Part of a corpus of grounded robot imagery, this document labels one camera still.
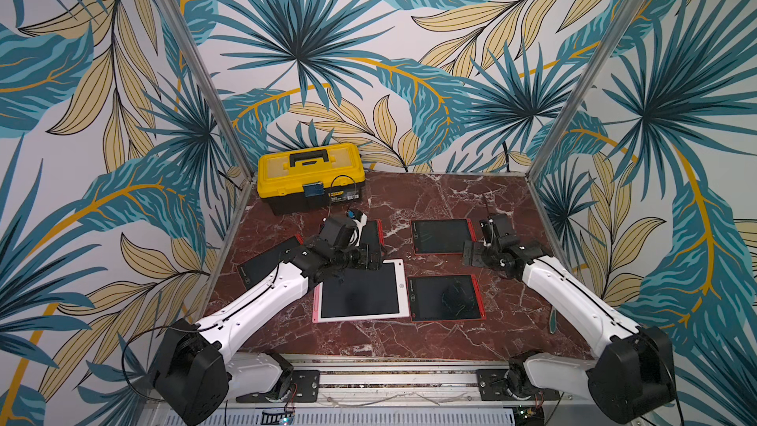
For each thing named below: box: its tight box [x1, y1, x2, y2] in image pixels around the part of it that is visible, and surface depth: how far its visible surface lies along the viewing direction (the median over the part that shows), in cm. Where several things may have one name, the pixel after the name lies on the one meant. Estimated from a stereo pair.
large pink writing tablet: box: [312, 259, 410, 324], surface depth 90 cm
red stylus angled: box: [471, 274, 486, 318], surface depth 90 cm
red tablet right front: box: [407, 274, 487, 324], surface depth 90 cm
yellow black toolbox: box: [256, 142, 366, 215], surface depth 100 cm
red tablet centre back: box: [360, 218, 386, 248], surface depth 105 cm
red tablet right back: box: [410, 217, 478, 256], surface depth 105 cm
